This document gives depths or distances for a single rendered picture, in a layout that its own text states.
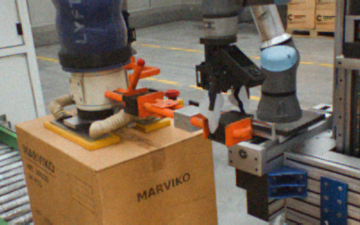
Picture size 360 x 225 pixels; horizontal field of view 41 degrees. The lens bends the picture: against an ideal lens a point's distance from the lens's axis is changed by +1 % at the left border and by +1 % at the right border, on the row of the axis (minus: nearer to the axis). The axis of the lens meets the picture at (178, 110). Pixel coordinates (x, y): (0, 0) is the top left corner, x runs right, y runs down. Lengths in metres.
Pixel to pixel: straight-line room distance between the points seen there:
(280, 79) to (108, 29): 0.57
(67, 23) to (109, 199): 0.53
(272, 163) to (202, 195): 0.26
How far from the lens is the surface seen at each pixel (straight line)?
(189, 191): 1.49
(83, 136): 1.48
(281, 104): 1.63
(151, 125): 1.51
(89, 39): 1.45
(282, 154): 1.66
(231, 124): 1.05
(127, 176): 1.33
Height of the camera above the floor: 1.58
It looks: 17 degrees down
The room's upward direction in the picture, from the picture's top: 5 degrees counter-clockwise
